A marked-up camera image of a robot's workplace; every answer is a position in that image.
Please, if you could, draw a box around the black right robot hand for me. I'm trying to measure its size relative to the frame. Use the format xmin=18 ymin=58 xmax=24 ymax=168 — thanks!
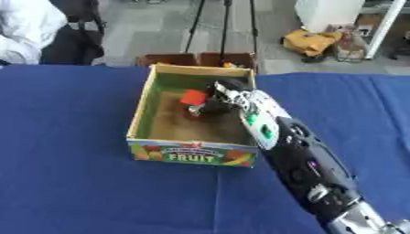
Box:
xmin=186 ymin=79 xmax=254 ymax=119

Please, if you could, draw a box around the red block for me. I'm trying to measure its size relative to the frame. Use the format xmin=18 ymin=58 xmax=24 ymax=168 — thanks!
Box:
xmin=179 ymin=89 xmax=209 ymax=107

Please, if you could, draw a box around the brown cardboard box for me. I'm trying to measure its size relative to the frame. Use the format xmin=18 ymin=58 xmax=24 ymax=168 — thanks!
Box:
xmin=135 ymin=53 xmax=199 ymax=68
xmin=197 ymin=51 xmax=258 ymax=69

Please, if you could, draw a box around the cardboard box with green inside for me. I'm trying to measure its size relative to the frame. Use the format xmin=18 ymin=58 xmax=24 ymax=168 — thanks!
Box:
xmin=124 ymin=63 xmax=260 ymax=168

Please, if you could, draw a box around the black tripod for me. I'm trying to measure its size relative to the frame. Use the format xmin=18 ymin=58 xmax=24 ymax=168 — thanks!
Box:
xmin=182 ymin=0 xmax=260 ymax=62

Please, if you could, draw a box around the yellow bag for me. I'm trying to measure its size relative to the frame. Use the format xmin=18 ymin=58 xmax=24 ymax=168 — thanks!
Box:
xmin=280 ymin=28 xmax=345 ymax=59

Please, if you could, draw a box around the white cabinet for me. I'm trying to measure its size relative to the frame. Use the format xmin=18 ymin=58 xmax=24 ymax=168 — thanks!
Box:
xmin=293 ymin=0 xmax=367 ymax=33

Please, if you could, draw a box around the person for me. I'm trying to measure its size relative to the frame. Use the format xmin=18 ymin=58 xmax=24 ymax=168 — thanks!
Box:
xmin=0 ymin=0 xmax=70 ymax=66

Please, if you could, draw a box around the white post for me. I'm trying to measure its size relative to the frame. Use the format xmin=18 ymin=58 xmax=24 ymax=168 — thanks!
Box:
xmin=363 ymin=0 xmax=409 ymax=60

